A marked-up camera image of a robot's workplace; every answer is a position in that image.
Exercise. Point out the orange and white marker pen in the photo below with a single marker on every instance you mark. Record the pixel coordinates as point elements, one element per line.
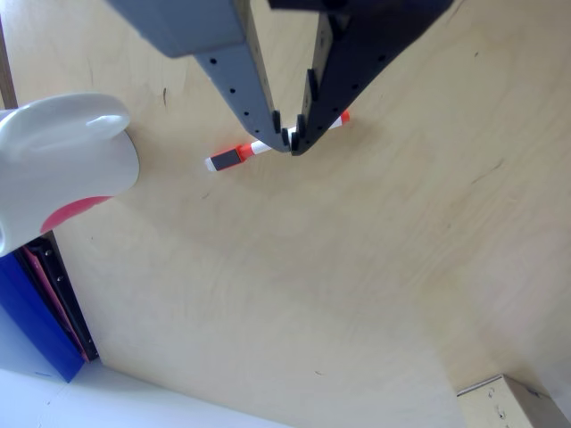
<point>225,161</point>

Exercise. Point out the black and pink folder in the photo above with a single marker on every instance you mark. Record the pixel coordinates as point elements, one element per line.
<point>73,312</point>

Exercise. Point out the blue binder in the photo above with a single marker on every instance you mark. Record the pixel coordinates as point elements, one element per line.
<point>31,321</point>

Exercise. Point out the pale wooden box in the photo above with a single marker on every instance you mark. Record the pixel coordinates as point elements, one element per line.
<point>490,408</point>

